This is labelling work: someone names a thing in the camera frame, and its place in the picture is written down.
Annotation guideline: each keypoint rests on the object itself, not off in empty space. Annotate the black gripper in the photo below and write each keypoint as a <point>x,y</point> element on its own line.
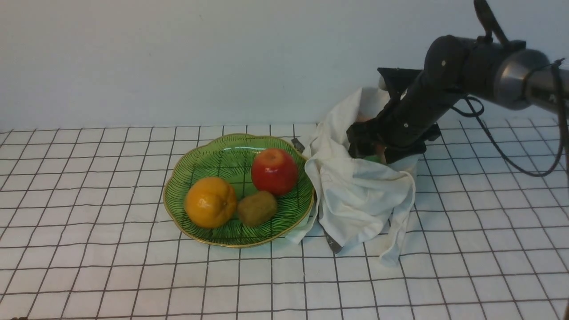
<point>394,134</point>

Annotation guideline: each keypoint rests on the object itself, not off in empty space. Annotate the green apple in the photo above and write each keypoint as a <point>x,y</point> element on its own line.
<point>380,159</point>

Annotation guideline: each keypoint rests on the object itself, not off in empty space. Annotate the white cloth bag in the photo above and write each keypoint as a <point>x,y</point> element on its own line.
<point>355,198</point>

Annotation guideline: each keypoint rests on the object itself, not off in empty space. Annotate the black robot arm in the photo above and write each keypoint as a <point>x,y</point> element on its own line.
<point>509,75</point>

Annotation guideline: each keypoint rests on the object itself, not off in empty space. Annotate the red apple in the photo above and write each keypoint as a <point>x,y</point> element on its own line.
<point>274,170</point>

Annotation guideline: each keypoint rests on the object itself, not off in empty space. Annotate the brown kiwi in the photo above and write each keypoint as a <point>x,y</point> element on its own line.
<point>256,209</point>

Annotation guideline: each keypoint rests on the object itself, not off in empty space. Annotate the green leaf-pattern glass plate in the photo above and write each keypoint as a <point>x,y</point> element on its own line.
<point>230,157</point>

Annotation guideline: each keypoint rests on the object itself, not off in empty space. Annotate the orange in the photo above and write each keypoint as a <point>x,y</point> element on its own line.
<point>210,202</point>

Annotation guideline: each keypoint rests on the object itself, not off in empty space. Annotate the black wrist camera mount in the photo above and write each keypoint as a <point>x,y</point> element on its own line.
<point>395,81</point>

